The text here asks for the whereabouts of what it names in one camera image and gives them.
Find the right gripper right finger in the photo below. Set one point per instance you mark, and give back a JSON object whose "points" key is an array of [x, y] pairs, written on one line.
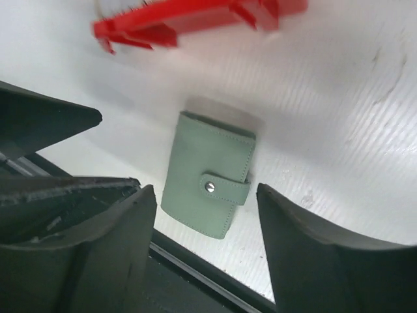
{"points": [[318, 266]]}

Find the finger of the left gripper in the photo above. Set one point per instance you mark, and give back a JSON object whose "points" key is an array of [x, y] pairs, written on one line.
{"points": [[31, 122], [34, 209]]}

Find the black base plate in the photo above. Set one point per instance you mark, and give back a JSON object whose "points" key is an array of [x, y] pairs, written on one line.
{"points": [[176, 280]]}

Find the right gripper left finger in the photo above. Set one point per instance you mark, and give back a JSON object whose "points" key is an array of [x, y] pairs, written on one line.
{"points": [[95, 266]]}

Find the red plastic card bin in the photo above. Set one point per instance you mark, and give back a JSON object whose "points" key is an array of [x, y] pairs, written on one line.
{"points": [[160, 23]]}

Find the green leather card holder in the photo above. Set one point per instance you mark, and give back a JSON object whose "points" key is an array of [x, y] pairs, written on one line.
{"points": [[207, 176]]}

